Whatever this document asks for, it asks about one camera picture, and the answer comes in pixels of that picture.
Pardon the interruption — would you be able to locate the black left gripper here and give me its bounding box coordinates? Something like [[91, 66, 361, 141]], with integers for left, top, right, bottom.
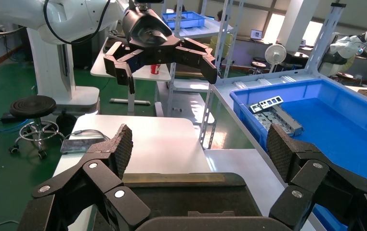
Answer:
[[103, 8, 219, 95]]

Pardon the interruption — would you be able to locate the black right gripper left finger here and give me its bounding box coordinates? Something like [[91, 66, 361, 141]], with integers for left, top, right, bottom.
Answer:
[[17, 123, 151, 231]]

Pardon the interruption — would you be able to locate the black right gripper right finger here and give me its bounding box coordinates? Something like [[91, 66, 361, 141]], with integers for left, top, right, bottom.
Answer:
[[266, 123, 367, 231]]

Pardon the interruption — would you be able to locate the grey ladder-shaped metal part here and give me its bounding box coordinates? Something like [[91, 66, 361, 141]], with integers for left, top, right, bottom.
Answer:
[[249, 95, 284, 115]]

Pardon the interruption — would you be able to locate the white standing desk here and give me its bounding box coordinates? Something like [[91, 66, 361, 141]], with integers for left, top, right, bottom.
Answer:
[[90, 37, 171, 116]]

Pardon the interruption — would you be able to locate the smartphone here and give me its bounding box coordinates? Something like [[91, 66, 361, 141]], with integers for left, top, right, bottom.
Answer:
[[60, 138, 107, 154]]

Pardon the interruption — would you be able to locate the small blue plastic bin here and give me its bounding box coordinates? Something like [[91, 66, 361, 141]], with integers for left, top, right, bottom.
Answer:
[[161, 11, 207, 30]]

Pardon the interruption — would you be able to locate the white background shelf rack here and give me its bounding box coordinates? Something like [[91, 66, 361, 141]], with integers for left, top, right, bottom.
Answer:
[[154, 0, 235, 126]]

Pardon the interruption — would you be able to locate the long grey metal channel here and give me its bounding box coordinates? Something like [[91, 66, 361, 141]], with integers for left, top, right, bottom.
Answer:
[[271, 105, 304, 137]]

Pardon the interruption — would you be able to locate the flat grey metal plate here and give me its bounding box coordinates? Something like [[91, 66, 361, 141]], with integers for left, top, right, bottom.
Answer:
[[264, 119, 294, 136], [253, 111, 278, 127]]

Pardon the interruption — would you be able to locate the large blue plastic bin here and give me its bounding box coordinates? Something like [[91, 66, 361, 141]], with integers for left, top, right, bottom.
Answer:
[[229, 78, 367, 231]]

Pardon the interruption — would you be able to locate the person in yellow shirt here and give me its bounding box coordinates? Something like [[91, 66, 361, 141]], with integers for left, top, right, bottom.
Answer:
[[210, 9, 234, 60]]

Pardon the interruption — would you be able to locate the small black stool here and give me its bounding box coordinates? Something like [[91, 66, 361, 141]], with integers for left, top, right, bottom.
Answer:
[[250, 56, 268, 76]]

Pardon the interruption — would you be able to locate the black round stool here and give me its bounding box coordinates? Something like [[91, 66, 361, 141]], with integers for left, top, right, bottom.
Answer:
[[8, 95, 66, 160]]

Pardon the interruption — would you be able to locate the white table with box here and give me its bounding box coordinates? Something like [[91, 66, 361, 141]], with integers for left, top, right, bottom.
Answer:
[[346, 84, 367, 107]]

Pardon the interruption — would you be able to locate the white standing fan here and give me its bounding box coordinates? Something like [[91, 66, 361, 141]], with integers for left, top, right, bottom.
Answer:
[[264, 44, 287, 75]]

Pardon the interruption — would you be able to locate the white robot torso column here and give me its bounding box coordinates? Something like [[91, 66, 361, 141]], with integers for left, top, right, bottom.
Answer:
[[27, 28, 101, 116]]

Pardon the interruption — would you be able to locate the white humanoid robot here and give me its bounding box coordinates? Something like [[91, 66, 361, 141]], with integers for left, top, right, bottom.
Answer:
[[319, 24, 367, 77]]

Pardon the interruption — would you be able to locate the grey phone cable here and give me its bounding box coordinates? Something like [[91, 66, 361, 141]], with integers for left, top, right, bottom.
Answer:
[[64, 129, 111, 141]]

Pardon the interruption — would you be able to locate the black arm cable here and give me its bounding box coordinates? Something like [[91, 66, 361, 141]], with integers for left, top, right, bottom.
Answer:
[[43, 0, 111, 45]]

